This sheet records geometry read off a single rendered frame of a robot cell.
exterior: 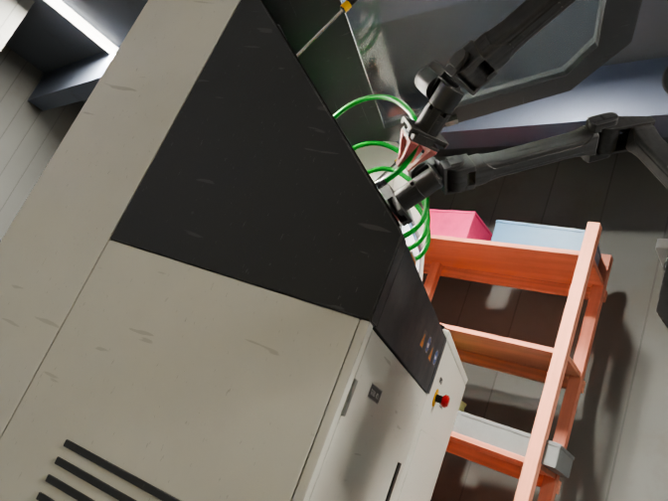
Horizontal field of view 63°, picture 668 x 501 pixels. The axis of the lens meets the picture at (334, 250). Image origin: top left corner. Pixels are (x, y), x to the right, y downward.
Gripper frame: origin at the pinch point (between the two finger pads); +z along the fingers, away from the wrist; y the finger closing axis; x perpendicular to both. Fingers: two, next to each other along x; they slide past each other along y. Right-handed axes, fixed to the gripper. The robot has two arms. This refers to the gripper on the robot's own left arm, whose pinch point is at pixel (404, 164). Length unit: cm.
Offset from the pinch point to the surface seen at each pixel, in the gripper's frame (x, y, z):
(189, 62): -25, 48, 6
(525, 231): -133, -176, 55
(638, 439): -31, -241, 106
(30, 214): -7, 70, 45
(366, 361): 46, 14, 18
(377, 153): -56, -22, 19
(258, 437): 53, 28, 31
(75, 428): 40, 52, 53
